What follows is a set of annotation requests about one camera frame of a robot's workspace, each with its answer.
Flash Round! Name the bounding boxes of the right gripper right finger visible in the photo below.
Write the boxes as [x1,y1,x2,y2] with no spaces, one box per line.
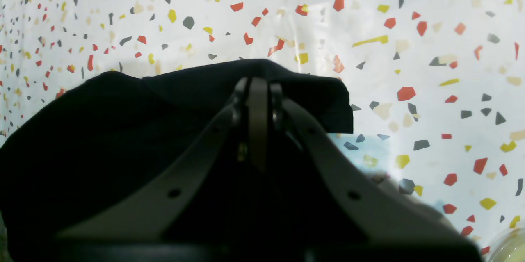
[251,78,481,262]

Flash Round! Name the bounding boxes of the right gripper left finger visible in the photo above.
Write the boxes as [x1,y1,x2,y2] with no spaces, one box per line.
[54,77,263,262]

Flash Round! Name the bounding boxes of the black t-shirt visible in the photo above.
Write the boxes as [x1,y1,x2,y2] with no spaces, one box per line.
[1,59,353,262]

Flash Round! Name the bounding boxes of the clear glass bottle red cap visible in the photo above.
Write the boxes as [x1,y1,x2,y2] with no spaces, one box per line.
[484,226,525,262]

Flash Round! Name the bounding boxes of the terrazzo pattern tablecloth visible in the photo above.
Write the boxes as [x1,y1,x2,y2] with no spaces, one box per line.
[1,0,524,259]

